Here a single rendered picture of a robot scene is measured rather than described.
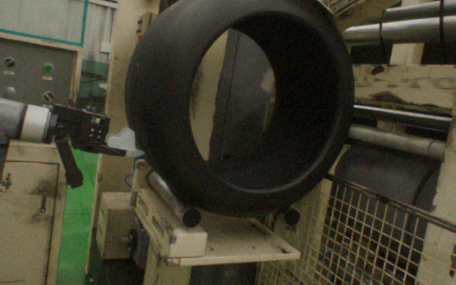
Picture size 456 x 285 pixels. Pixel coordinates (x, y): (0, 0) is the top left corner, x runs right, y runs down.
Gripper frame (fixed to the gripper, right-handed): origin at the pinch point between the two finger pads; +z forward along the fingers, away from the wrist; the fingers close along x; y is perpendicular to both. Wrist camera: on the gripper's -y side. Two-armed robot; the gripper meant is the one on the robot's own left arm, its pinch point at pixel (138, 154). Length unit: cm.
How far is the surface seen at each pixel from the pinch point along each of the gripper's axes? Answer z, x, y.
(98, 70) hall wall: 91, 911, 28
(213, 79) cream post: 24.8, 27.7, 23.8
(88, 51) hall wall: 58, 918, 65
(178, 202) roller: 11.6, -2.8, -9.0
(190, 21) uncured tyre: 0.7, -10.5, 30.7
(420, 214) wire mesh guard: 58, -31, 4
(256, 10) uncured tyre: 13.6, -12.3, 37.6
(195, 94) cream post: 20.0, 27.7, 17.4
